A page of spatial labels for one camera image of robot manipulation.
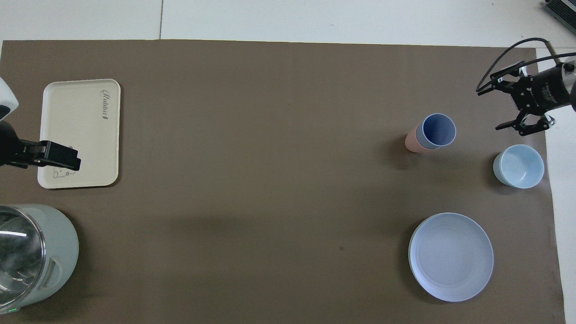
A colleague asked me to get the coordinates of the brown paper table mat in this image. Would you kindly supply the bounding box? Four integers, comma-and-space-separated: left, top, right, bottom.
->
0, 40, 567, 324

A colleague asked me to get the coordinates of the light blue bowl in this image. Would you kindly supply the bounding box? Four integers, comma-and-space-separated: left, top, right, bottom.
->
493, 144, 545, 189

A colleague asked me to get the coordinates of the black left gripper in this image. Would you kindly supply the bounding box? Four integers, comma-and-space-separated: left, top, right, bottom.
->
0, 122, 81, 171

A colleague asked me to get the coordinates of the pink cup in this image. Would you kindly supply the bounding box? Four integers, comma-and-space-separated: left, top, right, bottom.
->
405, 125, 439, 153

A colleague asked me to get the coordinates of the cream tray with rabbit print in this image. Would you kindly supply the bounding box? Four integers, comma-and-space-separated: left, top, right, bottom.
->
37, 79, 121, 189

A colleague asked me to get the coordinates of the pale green electric pot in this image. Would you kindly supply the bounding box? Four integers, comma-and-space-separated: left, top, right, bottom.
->
0, 204, 80, 314

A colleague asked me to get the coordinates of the grey ribbed device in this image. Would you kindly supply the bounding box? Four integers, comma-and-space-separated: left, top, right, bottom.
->
542, 0, 576, 35

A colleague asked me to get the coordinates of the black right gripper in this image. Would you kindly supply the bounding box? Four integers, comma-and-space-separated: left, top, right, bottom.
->
476, 65, 568, 136

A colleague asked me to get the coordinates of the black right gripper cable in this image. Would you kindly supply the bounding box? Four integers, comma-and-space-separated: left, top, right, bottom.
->
477, 38, 563, 93

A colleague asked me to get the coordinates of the light blue plate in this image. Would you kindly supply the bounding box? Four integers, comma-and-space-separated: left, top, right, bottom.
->
408, 212, 494, 302

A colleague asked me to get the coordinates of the glass pot lid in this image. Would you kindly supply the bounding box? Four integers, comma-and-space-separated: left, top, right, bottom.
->
0, 207, 47, 307

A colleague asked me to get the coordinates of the blue ribbed cup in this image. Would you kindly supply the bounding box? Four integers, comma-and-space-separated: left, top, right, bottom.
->
416, 113, 457, 149

